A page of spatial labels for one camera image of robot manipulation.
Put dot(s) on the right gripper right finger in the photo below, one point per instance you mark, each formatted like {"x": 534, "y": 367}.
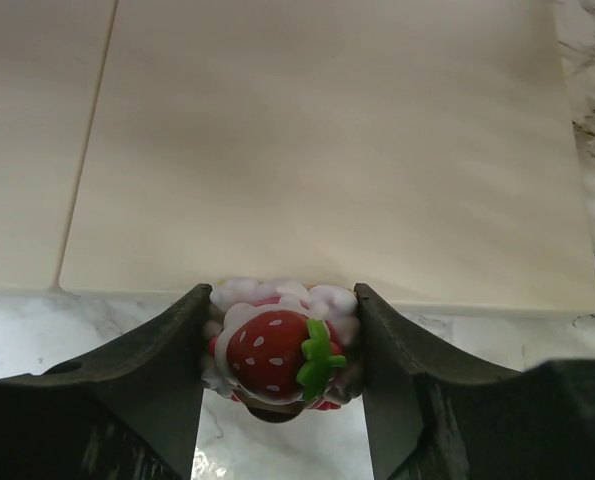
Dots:
{"x": 433, "y": 411}

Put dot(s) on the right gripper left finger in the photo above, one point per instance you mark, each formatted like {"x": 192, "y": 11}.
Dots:
{"x": 128, "y": 409}

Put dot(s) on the beige three-tier shelf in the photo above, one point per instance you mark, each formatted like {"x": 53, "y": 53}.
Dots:
{"x": 422, "y": 147}

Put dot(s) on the pink bear strawberry toy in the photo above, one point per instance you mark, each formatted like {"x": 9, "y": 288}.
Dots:
{"x": 281, "y": 347}

